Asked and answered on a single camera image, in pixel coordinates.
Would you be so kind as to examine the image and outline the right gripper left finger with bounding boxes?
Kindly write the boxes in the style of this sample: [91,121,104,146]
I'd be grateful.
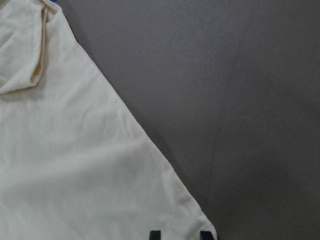
[149,230,161,240]

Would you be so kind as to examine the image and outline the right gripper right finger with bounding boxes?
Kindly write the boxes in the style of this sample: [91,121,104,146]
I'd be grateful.
[199,230,217,240]

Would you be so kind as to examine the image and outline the beige long-sleeve printed shirt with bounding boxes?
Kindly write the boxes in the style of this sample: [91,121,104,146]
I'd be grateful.
[0,0,217,240]

